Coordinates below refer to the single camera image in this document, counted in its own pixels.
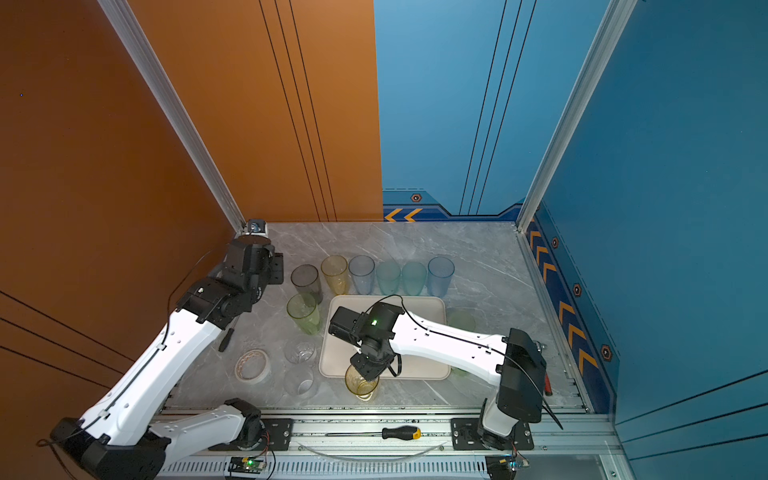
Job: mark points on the green glass left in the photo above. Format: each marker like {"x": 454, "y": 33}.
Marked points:
{"x": 304, "y": 311}

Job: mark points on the clear glass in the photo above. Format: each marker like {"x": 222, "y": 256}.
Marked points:
{"x": 300, "y": 381}
{"x": 299, "y": 350}

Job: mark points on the teal glass left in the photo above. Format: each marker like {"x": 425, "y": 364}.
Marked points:
{"x": 388, "y": 274}

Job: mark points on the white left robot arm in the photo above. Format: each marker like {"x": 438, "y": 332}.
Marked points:
{"x": 118, "y": 437}

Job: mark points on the light blue glass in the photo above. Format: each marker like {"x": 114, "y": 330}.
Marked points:
{"x": 362, "y": 268}

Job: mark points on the teal glass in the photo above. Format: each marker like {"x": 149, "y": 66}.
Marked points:
{"x": 413, "y": 276}
{"x": 388, "y": 274}

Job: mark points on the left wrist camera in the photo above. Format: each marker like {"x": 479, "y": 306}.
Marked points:
{"x": 256, "y": 227}

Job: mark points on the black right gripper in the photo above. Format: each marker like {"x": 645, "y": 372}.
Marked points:
{"x": 363, "y": 371}

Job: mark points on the green circuit board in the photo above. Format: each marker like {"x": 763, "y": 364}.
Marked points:
{"x": 505, "y": 467}
{"x": 247, "y": 467}

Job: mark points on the black marker pen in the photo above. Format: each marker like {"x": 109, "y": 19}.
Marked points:
{"x": 225, "y": 341}

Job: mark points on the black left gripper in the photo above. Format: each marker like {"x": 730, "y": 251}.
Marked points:
{"x": 277, "y": 266}

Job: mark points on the blue tall glass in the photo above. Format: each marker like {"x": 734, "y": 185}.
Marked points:
{"x": 440, "y": 273}

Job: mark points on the grey smoked glass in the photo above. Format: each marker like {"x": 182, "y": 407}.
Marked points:
{"x": 305, "y": 279}

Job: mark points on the left green circuit board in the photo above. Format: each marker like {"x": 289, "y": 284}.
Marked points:
{"x": 247, "y": 467}

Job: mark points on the black yellow screwdriver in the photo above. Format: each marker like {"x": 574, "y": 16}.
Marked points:
{"x": 404, "y": 433}

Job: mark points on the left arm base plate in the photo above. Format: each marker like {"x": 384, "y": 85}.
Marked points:
{"x": 267, "y": 434}

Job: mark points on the clear glass lower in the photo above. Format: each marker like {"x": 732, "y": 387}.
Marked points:
{"x": 300, "y": 381}

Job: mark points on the yellow ribbed glass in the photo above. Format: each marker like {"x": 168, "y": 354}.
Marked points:
{"x": 357, "y": 385}

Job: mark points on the right green circuit board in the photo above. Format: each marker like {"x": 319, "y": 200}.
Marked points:
{"x": 505, "y": 467}

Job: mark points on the pale green glass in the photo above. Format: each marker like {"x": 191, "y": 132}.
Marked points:
{"x": 461, "y": 319}

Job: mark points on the tape roll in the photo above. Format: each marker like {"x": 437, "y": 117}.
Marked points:
{"x": 253, "y": 367}

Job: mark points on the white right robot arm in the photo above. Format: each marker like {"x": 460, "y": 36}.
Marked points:
{"x": 511, "y": 363}

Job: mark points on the teal glass right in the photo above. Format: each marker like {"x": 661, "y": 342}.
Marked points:
{"x": 413, "y": 276}

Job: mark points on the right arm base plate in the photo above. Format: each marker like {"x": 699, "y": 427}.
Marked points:
{"x": 467, "y": 434}

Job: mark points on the aluminium front rail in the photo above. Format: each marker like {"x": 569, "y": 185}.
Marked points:
{"x": 413, "y": 443}

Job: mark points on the yellow tall glass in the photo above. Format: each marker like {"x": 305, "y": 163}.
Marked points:
{"x": 335, "y": 271}

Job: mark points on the clear glass upper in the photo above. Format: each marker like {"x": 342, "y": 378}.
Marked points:
{"x": 299, "y": 350}

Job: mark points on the cream rectangular tray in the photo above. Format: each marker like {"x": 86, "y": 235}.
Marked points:
{"x": 336, "y": 354}

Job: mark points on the red handled tool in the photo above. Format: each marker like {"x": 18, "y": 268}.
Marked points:
{"x": 547, "y": 386}

